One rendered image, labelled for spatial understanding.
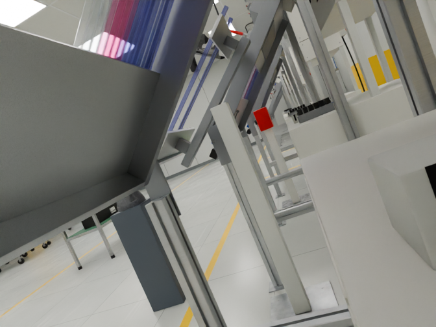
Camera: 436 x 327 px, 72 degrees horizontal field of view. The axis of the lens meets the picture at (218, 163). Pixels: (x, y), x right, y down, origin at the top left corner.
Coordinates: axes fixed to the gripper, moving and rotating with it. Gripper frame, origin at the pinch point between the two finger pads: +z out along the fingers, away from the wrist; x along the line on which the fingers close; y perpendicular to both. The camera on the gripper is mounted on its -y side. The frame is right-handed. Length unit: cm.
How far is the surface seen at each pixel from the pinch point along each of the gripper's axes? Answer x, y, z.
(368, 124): -10, -15, 65
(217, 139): -14.2, -34.5, 8.6
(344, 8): -9, 24, 44
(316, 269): -7, -81, 63
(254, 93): 58, -11, 12
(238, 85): -9.8, -11.4, 11.5
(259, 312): -27, -96, 43
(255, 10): -5.9, 19.3, 11.2
